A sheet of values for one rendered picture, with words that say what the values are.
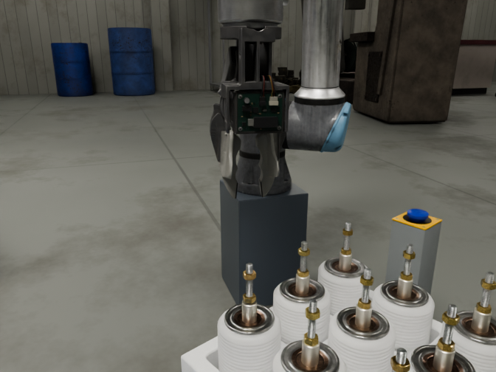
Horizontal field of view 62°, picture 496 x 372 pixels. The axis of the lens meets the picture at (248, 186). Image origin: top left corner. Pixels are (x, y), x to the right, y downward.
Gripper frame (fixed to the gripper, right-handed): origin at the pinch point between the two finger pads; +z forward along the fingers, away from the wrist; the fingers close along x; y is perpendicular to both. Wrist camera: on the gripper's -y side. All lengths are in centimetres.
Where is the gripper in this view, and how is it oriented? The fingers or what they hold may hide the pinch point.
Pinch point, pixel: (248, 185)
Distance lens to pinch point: 56.4
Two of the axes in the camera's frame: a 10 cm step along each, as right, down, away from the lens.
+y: 1.5, 3.0, -9.4
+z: 0.0, 9.5, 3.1
